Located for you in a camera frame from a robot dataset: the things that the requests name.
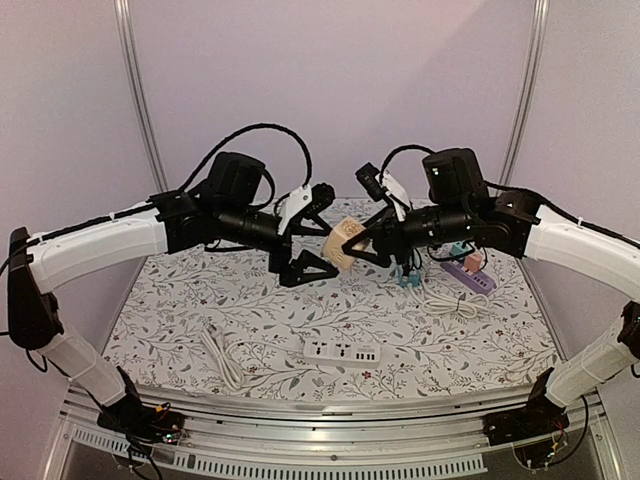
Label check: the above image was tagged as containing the teal blue power strip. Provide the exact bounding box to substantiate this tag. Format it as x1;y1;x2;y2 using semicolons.
395;261;421;288

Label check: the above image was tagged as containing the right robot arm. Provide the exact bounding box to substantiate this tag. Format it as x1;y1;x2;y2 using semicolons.
342;148;639;436

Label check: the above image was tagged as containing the beige charger plug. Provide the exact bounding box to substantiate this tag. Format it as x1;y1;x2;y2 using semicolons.
321;216;365;271

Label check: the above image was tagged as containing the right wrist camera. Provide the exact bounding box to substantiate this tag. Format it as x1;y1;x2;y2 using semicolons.
355;163;412;222

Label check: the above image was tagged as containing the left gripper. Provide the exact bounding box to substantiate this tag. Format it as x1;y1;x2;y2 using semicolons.
218;201;341;288

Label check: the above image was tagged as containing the aluminium frame post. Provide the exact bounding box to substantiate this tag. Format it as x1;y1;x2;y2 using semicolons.
113;0;169;192
499;0;550;185

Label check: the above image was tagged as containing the white coiled power cord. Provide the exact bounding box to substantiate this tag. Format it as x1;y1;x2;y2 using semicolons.
439;292;494;319

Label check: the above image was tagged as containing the pink charger plug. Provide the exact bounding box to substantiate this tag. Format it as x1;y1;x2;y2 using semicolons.
463;252;485;272

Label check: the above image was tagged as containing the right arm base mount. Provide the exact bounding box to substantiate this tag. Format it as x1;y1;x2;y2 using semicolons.
482;367;590;446

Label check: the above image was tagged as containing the floral table cloth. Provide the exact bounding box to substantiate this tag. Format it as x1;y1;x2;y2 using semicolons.
104;248;560;402

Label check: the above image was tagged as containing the purple power strip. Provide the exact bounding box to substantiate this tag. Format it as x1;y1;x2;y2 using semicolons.
440;261;496;295

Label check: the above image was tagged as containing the aluminium front rail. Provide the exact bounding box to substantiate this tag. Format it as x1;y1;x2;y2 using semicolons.
42;384;624;480

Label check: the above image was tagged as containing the white cord of teal strip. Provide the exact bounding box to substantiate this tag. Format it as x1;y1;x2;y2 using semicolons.
407;284;481;319

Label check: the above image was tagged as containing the right aluminium frame post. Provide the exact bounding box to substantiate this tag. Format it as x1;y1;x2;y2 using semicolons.
499;0;550;185

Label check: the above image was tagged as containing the left aluminium frame post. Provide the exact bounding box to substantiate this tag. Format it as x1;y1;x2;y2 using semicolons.
113;0;169;192

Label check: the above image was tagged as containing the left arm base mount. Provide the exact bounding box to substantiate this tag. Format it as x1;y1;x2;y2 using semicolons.
97;367;186;444

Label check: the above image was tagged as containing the white power strip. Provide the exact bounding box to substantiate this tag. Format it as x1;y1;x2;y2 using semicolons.
302;339;382;368

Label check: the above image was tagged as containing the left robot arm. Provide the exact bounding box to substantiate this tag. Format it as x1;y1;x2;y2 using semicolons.
4;152;338;434

